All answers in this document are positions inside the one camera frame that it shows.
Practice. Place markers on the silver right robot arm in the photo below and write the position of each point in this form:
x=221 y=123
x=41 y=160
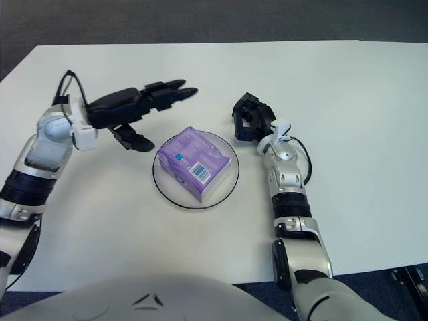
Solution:
x=286 y=180

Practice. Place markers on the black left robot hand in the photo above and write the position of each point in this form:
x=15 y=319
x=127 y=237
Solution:
x=113 y=108

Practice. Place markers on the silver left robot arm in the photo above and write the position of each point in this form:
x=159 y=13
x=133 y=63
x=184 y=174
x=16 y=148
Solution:
x=43 y=157

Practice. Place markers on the white plate black rim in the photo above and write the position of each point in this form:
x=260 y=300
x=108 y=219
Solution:
x=160 y=187

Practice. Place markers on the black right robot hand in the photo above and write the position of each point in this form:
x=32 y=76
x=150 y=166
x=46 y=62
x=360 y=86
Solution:
x=257 y=118

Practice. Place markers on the black metal frame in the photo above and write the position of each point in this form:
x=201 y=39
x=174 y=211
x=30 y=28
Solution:
x=414 y=277

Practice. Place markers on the grey robot torso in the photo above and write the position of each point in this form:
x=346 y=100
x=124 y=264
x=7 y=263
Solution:
x=150 y=301

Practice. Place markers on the purple tissue paper pack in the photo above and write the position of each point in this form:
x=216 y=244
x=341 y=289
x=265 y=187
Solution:
x=194 y=160

